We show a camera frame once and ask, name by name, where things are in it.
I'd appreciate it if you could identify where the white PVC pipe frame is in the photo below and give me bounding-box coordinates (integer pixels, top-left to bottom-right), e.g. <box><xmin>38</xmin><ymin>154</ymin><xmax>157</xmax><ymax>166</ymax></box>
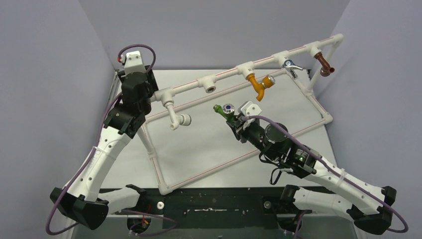
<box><xmin>140</xmin><ymin>33</ymin><xmax>345</xmax><ymax>196</ymax></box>

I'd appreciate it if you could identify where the orange plastic faucet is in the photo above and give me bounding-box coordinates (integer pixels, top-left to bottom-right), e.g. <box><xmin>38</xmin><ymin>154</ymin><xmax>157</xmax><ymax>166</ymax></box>
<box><xmin>246</xmin><ymin>73</ymin><xmax>275</xmax><ymax>102</ymax></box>

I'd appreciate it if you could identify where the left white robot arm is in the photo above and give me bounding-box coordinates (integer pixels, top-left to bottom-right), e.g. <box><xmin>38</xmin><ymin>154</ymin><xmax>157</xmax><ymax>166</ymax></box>
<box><xmin>50</xmin><ymin>70</ymin><xmax>158</xmax><ymax>230</ymax></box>

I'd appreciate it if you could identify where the white plastic faucet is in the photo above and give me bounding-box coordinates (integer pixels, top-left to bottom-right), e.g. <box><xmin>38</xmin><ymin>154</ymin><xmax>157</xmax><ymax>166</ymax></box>
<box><xmin>164</xmin><ymin>102</ymin><xmax>192</xmax><ymax>130</ymax></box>

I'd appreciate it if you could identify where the green plastic faucet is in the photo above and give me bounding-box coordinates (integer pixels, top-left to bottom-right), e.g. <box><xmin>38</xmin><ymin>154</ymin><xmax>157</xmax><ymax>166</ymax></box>
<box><xmin>213</xmin><ymin>104</ymin><xmax>237</xmax><ymax>125</ymax></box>

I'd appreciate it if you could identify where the chrome metal faucet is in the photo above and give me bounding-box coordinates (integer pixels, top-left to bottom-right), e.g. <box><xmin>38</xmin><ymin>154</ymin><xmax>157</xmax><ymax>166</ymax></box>
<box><xmin>282</xmin><ymin>59</ymin><xmax>304</xmax><ymax>80</ymax></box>

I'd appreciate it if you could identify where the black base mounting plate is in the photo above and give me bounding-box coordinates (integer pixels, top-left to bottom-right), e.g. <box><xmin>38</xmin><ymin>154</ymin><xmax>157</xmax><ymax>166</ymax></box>
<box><xmin>96</xmin><ymin>186</ymin><xmax>330</xmax><ymax>232</ymax></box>

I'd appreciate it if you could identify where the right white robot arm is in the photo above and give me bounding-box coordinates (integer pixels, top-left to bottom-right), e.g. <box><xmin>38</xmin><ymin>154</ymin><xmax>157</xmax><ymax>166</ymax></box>
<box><xmin>226</xmin><ymin>119</ymin><xmax>397</xmax><ymax>235</ymax></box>

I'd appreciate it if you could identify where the brown plastic faucet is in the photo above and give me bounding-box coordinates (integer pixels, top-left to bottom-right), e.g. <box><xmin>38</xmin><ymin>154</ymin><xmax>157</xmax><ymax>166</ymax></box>
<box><xmin>314</xmin><ymin>52</ymin><xmax>335</xmax><ymax>77</ymax></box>

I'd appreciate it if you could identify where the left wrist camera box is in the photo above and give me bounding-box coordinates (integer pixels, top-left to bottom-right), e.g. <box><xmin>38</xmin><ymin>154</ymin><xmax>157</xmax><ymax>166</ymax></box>
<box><xmin>120</xmin><ymin>50</ymin><xmax>146</xmax><ymax>75</ymax></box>

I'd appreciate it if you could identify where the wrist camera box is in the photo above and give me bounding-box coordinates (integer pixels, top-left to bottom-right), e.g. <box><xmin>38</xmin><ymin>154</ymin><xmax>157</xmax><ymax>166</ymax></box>
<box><xmin>238</xmin><ymin>101</ymin><xmax>262</xmax><ymax>129</ymax></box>
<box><xmin>120</xmin><ymin>50</ymin><xmax>146</xmax><ymax>75</ymax></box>

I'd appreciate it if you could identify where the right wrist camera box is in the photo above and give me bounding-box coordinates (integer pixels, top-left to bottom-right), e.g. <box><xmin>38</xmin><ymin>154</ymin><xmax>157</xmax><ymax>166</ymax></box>
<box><xmin>238</xmin><ymin>101</ymin><xmax>262</xmax><ymax>129</ymax></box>

